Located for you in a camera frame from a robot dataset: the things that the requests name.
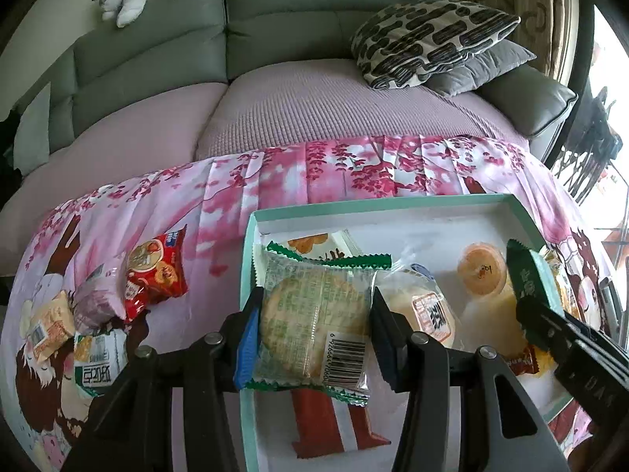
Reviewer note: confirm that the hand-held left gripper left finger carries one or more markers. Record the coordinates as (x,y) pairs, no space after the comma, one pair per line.
(245,344)

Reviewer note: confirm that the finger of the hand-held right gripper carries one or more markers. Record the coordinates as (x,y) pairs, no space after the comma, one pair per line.
(545,327)

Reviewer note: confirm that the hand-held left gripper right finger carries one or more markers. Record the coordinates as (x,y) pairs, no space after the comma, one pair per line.
(388,349)

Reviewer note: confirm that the dark green snack packet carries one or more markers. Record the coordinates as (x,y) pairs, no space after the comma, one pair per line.
(533,275)

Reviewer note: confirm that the clear bread packet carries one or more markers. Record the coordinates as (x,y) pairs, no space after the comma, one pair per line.
(417,305)

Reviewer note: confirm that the green rice cracker packet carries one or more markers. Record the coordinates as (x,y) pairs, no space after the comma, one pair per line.
(314,324)

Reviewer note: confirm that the orange jelly cup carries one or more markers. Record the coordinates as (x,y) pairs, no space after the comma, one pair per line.
(481,268)

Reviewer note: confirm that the white box with teal rim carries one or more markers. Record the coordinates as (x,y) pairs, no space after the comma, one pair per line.
(442,228)

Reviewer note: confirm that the red white snack packet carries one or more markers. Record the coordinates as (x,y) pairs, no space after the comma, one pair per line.
(319,418)

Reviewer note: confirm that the beige packet with orange picture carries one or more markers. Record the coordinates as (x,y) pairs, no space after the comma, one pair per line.
(314,245)

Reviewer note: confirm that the white green snack packet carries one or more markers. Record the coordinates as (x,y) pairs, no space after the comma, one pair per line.
(96,364)

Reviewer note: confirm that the pink snack packet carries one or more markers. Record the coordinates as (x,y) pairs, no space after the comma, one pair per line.
(96,300)

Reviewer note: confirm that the pink printed blanket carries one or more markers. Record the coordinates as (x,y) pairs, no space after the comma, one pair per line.
(295,172)

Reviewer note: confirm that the black metal chair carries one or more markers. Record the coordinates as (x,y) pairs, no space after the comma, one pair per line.
(592,137)

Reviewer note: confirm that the beige orange snack packet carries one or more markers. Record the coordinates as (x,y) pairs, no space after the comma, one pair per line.
(49,327)

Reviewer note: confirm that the grey sofa with pink cover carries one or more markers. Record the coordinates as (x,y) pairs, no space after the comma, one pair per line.
(304,103)

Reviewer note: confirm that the dark grey pillow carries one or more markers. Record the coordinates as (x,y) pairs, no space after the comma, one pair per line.
(491,66)

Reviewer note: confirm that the light grey pillow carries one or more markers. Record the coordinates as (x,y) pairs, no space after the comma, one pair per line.
(32,132)

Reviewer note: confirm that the beige patterned curtain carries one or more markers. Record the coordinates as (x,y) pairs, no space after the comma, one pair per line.
(530,19)

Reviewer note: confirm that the black white patterned pillow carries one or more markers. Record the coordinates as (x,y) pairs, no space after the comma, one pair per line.
(432,34)

